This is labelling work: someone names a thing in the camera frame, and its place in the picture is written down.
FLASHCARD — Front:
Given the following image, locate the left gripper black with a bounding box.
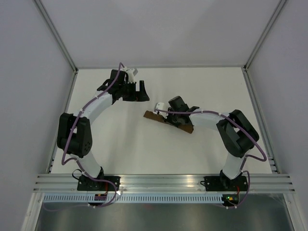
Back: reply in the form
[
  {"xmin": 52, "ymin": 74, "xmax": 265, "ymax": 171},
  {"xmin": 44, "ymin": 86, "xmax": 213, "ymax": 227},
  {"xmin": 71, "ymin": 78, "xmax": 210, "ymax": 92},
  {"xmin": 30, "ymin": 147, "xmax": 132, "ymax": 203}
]
[{"xmin": 119, "ymin": 81, "xmax": 149, "ymax": 103}]

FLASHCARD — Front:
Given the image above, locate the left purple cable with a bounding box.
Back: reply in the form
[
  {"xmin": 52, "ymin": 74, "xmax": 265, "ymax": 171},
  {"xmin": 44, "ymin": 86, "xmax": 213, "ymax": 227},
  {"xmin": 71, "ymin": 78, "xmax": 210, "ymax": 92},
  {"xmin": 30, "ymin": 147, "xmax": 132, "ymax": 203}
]
[{"xmin": 43, "ymin": 62, "xmax": 126, "ymax": 212}]

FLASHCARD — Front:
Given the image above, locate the left aluminium frame post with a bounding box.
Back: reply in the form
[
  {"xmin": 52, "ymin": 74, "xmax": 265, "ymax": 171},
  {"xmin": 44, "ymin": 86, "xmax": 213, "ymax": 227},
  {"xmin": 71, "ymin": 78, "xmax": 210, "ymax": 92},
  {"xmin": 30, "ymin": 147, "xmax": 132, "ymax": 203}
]
[{"xmin": 32, "ymin": 0, "xmax": 78, "ymax": 73}]

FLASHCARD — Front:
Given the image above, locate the right aluminium frame post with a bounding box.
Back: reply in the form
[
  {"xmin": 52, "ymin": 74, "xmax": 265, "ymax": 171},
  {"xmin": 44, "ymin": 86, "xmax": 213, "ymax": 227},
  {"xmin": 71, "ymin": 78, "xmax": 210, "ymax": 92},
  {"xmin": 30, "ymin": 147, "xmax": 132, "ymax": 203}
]
[{"xmin": 242, "ymin": 0, "xmax": 288, "ymax": 72}]

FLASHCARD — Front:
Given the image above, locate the right side aluminium rail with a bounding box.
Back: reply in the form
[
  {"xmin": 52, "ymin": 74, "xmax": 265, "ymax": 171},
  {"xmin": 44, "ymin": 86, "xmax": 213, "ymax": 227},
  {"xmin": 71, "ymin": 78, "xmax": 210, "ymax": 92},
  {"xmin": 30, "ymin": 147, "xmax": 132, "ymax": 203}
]
[{"xmin": 241, "ymin": 67, "xmax": 281, "ymax": 174}]

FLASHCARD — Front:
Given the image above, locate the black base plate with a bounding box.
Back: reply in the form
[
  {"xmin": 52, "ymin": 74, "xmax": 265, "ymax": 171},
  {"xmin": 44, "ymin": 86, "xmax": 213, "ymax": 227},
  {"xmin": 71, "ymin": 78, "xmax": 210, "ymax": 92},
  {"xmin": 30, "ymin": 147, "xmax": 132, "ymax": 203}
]
[
  {"xmin": 200, "ymin": 175, "xmax": 248, "ymax": 192},
  {"xmin": 77, "ymin": 175, "xmax": 120, "ymax": 192}
]

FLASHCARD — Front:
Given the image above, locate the brown cloth napkin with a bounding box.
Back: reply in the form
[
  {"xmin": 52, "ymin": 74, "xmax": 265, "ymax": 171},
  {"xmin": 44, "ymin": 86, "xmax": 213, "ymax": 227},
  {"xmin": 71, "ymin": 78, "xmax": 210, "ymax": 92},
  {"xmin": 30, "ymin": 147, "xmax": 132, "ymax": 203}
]
[{"xmin": 143, "ymin": 111, "xmax": 194, "ymax": 134}]

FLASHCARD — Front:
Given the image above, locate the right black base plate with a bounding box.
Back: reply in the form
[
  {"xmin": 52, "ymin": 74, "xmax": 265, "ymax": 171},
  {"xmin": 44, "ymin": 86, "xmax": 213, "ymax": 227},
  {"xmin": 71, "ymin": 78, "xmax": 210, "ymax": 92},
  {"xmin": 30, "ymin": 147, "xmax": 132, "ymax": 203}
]
[{"xmin": 200, "ymin": 175, "xmax": 248, "ymax": 192}]

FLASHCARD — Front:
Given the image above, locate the aluminium front rail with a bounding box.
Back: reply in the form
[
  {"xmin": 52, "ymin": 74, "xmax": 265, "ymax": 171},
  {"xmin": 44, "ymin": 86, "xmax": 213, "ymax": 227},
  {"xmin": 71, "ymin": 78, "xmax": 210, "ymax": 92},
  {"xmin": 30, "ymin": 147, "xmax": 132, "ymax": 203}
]
[{"xmin": 32, "ymin": 174, "xmax": 295, "ymax": 194}]

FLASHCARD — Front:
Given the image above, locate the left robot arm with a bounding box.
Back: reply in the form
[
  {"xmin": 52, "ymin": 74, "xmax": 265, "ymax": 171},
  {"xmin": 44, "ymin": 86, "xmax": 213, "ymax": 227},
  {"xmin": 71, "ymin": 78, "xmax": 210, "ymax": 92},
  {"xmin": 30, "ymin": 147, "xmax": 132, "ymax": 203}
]
[{"xmin": 57, "ymin": 65, "xmax": 150, "ymax": 191}]

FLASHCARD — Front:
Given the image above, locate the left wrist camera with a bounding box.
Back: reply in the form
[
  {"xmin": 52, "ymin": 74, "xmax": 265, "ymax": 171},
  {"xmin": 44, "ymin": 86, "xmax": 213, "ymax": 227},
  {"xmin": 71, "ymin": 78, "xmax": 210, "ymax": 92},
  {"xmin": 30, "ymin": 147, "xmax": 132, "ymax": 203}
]
[{"xmin": 121, "ymin": 67, "xmax": 138, "ymax": 83}]

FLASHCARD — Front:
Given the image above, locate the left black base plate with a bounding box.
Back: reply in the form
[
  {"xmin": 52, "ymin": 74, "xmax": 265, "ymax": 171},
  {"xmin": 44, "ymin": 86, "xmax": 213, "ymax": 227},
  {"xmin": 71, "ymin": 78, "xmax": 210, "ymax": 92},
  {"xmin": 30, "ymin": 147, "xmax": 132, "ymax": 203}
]
[{"xmin": 77, "ymin": 175, "xmax": 120, "ymax": 192}]

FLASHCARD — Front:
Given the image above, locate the aluminium frame post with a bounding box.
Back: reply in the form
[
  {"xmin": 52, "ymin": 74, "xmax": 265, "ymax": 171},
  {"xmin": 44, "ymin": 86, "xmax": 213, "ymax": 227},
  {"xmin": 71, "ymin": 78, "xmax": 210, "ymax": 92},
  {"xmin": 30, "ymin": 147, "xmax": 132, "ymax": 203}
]
[
  {"xmin": 242, "ymin": 0, "xmax": 288, "ymax": 72},
  {"xmin": 32, "ymin": 0, "xmax": 78, "ymax": 73}
]

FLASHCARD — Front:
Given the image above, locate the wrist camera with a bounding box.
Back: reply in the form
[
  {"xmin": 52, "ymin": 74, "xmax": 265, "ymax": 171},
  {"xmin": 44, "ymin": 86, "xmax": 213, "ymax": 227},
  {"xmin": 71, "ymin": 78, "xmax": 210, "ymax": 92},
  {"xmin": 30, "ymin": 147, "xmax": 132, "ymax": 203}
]
[
  {"xmin": 121, "ymin": 67, "xmax": 138, "ymax": 83},
  {"xmin": 153, "ymin": 102, "xmax": 166, "ymax": 115}
]

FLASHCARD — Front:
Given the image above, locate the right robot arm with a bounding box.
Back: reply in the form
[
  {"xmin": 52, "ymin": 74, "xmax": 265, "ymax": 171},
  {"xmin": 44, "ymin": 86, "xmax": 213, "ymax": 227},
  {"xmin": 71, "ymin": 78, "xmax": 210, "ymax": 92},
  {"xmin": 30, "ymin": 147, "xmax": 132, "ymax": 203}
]
[{"xmin": 159, "ymin": 96, "xmax": 259, "ymax": 191}]

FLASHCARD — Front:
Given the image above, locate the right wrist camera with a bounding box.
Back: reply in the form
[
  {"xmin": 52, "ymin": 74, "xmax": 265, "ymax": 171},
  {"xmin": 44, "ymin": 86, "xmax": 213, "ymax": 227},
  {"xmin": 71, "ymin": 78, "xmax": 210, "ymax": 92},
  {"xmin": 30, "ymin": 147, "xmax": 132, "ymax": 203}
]
[{"xmin": 153, "ymin": 102, "xmax": 166, "ymax": 115}]

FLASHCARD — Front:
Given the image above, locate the white slotted cable duct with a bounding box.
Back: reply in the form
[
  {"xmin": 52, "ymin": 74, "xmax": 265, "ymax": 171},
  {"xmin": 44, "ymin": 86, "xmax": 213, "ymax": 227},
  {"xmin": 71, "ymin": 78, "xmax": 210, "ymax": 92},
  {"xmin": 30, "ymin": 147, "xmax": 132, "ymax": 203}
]
[{"xmin": 43, "ymin": 193, "xmax": 223, "ymax": 204}]

